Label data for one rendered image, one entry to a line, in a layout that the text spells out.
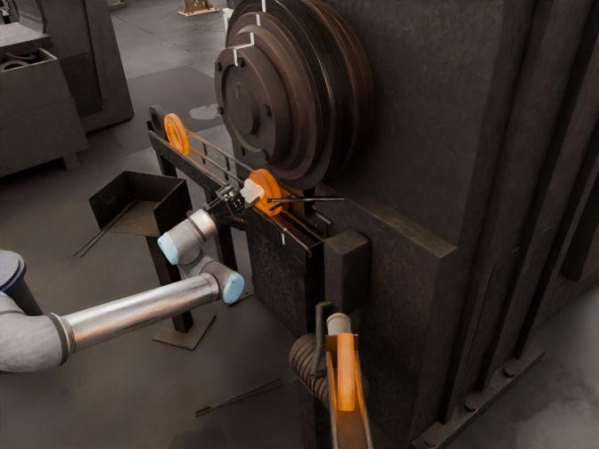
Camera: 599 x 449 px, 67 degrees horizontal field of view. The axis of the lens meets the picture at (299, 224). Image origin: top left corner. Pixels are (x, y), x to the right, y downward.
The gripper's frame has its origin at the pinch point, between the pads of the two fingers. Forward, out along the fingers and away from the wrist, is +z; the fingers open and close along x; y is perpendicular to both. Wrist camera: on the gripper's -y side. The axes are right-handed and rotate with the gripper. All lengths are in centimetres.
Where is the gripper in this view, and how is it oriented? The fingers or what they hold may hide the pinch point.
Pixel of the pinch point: (264, 188)
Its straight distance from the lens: 146.2
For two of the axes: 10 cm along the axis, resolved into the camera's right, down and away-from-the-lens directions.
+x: -5.8, -4.5, 6.7
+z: 7.6, -5.9, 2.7
